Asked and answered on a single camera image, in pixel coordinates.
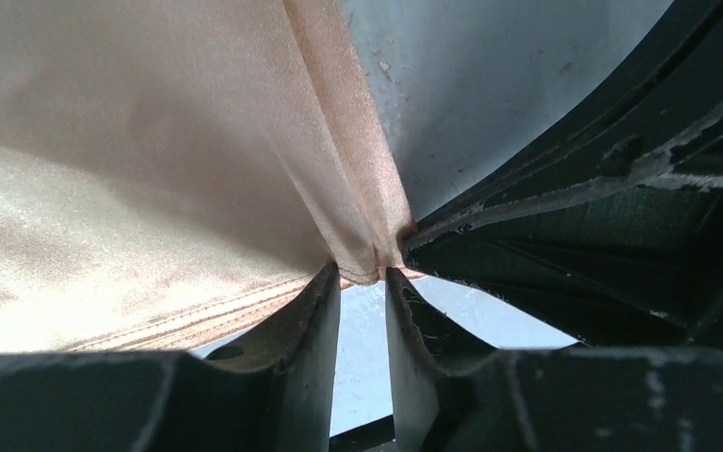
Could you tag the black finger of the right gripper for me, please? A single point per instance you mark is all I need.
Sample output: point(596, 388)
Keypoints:
point(609, 225)

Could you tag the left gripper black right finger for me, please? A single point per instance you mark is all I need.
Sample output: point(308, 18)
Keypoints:
point(454, 392)

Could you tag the peach cloth napkin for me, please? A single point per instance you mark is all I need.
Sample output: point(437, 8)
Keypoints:
point(172, 171)

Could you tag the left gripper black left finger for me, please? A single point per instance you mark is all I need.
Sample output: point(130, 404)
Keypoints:
point(270, 389)

